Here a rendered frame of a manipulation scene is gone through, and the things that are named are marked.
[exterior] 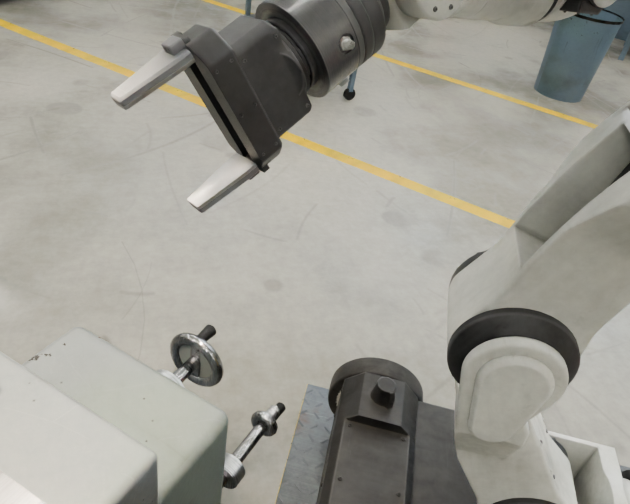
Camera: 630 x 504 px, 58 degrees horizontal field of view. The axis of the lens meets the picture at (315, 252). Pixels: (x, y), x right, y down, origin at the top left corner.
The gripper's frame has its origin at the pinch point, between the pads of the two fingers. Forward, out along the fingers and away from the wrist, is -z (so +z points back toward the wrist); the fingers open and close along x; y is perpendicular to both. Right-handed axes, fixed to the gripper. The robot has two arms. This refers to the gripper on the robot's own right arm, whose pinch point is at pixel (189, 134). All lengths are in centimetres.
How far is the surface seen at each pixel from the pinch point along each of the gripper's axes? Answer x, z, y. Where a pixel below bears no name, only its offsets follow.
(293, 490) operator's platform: -84, -17, -21
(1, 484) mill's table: -17.3, -31.5, -4.1
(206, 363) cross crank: -55, -13, -35
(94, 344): -38, -23, -38
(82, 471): -27.4, -28.7, -8.2
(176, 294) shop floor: -114, -7, -128
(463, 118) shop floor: -223, 212, -202
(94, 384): -38, -26, -31
